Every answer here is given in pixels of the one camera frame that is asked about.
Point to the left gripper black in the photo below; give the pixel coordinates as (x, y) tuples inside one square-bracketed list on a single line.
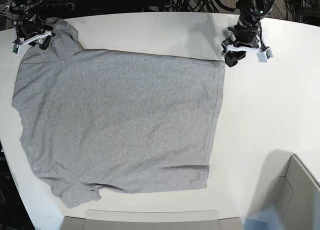
[(240, 36)]

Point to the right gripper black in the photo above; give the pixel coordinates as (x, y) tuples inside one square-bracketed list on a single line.
[(30, 26)]

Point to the grey T-shirt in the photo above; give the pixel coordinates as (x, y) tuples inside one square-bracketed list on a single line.
[(103, 119)]

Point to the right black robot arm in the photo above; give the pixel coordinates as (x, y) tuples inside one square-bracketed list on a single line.
[(18, 8)]

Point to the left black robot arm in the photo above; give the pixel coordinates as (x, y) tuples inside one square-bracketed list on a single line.
[(252, 12)]

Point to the blue blurry object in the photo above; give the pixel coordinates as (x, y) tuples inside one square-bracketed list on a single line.
[(267, 219)]

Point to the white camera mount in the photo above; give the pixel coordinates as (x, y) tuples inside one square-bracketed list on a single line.
[(37, 39), (264, 53)]

